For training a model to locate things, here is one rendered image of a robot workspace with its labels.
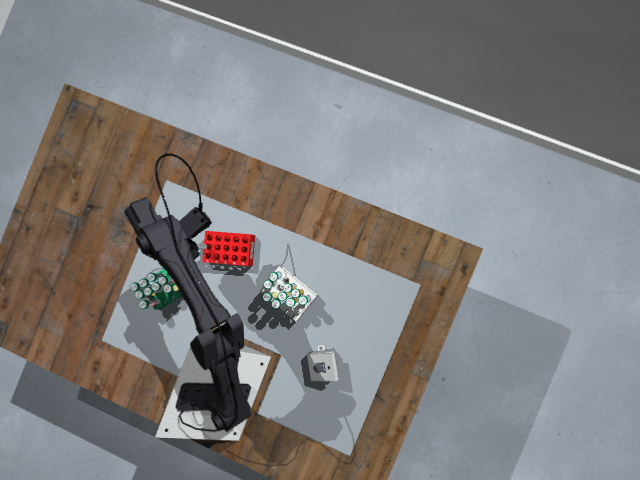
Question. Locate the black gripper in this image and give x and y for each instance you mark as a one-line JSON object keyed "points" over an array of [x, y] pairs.
{"points": [[195, 250]]}

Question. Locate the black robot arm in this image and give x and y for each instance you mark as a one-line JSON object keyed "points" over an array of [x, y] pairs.
{"points": [[176, 258]]}

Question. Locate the red test tube rack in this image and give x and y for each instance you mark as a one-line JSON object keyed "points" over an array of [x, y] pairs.
{"points": [[224, 251]]}

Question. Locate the grey bench mat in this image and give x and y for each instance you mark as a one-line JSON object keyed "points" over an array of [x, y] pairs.
{"points": [[359, 312]]}

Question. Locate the white tube rack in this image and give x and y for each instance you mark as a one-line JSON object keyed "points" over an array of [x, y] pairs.
{"points": [[297, 310]]}

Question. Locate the green test tube rack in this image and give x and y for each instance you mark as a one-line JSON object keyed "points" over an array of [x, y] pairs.
{"points": [[161, 296]]}

